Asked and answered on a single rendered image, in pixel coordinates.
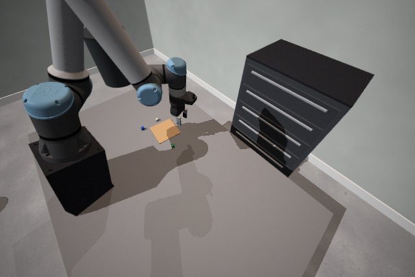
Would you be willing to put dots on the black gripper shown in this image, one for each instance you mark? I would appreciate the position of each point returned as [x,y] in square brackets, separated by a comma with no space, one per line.
[178,99]

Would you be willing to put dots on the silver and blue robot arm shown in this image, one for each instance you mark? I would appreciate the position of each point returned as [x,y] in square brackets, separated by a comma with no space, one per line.
[53,106]

